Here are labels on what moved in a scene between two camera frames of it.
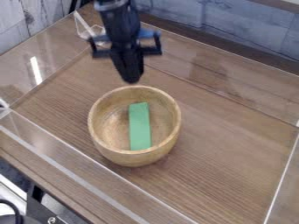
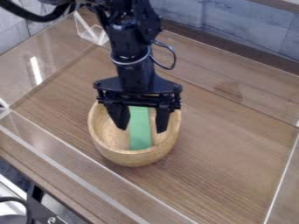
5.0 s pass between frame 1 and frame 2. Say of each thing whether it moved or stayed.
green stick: stayed
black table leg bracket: stayed
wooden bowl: stayed
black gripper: moved
